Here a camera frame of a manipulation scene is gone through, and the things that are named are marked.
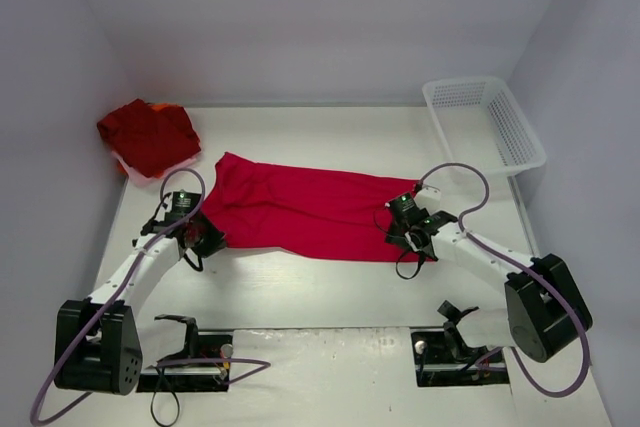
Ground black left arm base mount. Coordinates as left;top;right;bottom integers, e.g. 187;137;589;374
136;314;234;393

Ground pink folded t shirt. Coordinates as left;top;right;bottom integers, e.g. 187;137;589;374
110;151;200;187

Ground dark red folded t shirt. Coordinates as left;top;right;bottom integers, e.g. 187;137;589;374
97;99;201;177

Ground black loop cable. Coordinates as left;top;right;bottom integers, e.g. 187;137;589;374
149;389;180;426

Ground magenta t shirt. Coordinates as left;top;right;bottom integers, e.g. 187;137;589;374
202;153;418;263

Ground white plastic basket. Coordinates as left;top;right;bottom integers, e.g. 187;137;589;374
422;76;547;184

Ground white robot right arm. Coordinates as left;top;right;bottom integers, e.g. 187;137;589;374
385;188;593;363

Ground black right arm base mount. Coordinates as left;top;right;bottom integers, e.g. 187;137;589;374
410;301;510;388

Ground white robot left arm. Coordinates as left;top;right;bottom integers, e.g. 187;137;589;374
54;191;226;395

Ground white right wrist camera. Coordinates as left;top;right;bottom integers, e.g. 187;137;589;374
414;186;442;212

